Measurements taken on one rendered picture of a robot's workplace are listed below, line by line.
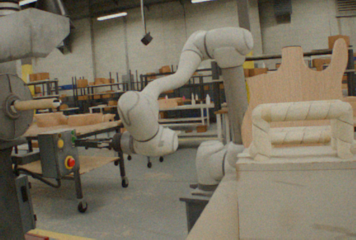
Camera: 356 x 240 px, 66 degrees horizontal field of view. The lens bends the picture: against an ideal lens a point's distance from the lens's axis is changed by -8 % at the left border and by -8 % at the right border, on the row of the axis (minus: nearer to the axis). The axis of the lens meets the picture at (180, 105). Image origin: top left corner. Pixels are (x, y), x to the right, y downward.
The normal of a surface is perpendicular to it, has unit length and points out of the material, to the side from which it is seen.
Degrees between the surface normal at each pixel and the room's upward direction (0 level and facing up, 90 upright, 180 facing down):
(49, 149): 90
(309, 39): 90
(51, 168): 90
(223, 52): 107
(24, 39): 90
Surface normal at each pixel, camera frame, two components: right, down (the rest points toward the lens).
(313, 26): -0.31, 0.07
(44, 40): 0.95, -0.06
